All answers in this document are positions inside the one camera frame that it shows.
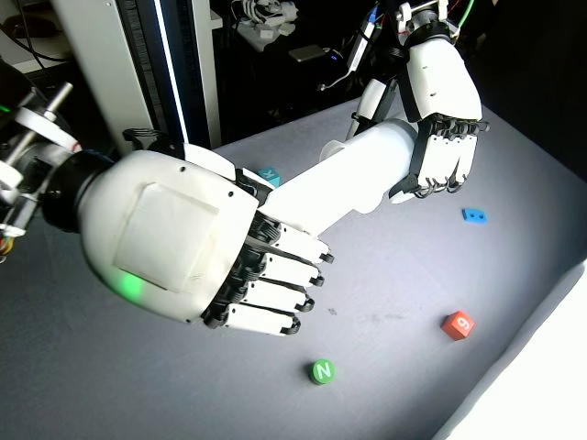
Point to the green letter N cylinder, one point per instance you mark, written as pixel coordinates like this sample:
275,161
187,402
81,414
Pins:
322,371

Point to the slim white dongle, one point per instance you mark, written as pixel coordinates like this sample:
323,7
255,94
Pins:
360,43

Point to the grey power bank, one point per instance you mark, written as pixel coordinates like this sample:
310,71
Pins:
306,53

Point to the white barrier board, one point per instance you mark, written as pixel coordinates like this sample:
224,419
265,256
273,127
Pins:
550,389

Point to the large clear plastic syringe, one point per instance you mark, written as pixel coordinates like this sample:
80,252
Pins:
357,165

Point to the teal letter K block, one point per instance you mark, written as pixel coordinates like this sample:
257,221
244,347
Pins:
268,174

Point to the red number 9 block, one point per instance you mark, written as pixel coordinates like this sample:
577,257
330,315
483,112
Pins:
457,325

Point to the white column with black strip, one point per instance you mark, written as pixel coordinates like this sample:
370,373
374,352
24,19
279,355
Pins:
105,69

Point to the grey table cloth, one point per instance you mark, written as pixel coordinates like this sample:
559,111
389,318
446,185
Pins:
137,389

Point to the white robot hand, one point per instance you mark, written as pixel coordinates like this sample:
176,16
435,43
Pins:
440,82
160,229

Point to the small blue two-hole brick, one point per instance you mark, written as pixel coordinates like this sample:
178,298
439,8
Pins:
474,216

